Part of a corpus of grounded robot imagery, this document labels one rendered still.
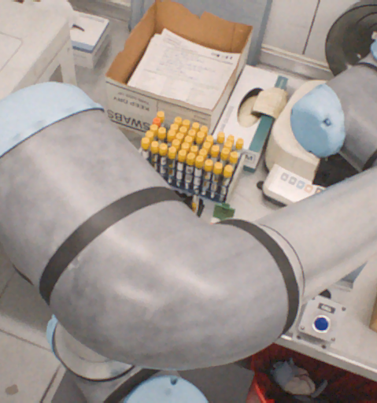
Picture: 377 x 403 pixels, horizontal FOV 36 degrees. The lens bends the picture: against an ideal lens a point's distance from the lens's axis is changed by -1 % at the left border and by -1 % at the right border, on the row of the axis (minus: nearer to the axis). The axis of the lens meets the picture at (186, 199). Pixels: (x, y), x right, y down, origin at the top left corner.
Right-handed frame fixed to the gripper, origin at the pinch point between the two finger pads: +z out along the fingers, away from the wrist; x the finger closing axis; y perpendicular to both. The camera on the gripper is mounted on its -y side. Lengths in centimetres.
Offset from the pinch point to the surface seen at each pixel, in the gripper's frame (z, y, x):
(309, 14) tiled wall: 4, 11, -53
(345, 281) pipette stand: 20.1, -6.6, 2.5
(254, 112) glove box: 15.8, 17.8, -31.6
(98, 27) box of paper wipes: 15, 59, -48
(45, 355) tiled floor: 109, 66, 6
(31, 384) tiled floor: 109, 67, 16
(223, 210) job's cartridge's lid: 10.8, 19.5, -1.0
